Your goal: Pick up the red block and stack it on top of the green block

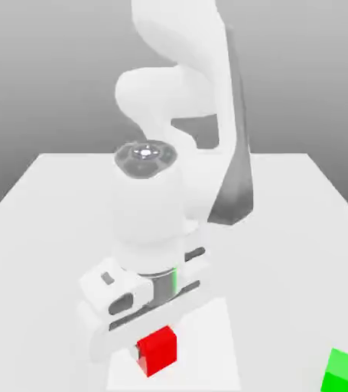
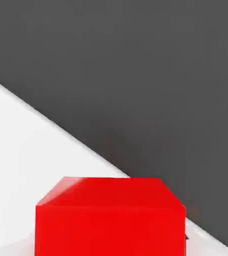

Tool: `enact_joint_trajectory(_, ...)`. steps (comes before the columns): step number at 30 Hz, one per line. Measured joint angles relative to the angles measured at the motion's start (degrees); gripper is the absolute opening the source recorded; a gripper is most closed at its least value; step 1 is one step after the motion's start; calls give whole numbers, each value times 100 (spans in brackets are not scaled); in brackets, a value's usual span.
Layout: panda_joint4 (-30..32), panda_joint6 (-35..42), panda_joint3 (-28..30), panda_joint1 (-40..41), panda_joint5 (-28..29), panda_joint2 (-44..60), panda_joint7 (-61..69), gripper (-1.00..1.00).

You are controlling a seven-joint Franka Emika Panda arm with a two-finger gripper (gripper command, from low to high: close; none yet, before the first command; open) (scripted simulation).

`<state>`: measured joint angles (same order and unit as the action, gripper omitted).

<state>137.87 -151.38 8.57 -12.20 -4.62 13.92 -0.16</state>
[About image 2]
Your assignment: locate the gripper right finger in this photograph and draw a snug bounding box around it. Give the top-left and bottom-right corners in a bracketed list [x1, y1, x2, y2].
[185, 233, 228, 256]

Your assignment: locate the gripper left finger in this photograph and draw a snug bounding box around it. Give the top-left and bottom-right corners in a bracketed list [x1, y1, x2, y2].
[0, 237, 36, 256]

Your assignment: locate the small red cube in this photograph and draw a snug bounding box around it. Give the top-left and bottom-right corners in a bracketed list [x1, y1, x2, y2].
[34, 176, 187, 256]

